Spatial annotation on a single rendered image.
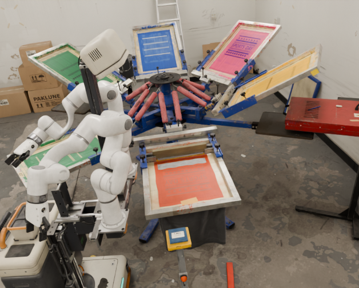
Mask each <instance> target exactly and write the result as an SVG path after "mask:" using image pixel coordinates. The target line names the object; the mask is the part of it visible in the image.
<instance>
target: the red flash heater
mask: <svg viewBox="0 0 359 288"><path fill-rule="evenodd" d="M358 104H359V101H347V100H338V99H321V98H304V97H291V100H290V104H289V108H288V112H287V115H286V118H285V129H286V130H297V131H308V132H314V133H325V134H336V135H347V136H353V137H359V109H358V111H357V110H355V108H356V106H357V105H358ZM336 105H341V106H342V107H336ZM318 106H321V107H318ZM315 107H318V108H315ZM312 108H315V109H312ZM309 109H311V110H309Z"/></svg>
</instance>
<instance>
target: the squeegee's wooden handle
mask: <svg viewBox="0 0 359 288"><path fill-rule="evenodd" d="M204 149H207V147H206V142H203V143H195V144H191V145H183V146H176V147H168V148H164V149H157V150H152V152H153V156H156V160H157V159H158V158H165V157H172V156H177V155H184V154H191V153H199V152H203V153H204V152H205V151H204Z"/></svg>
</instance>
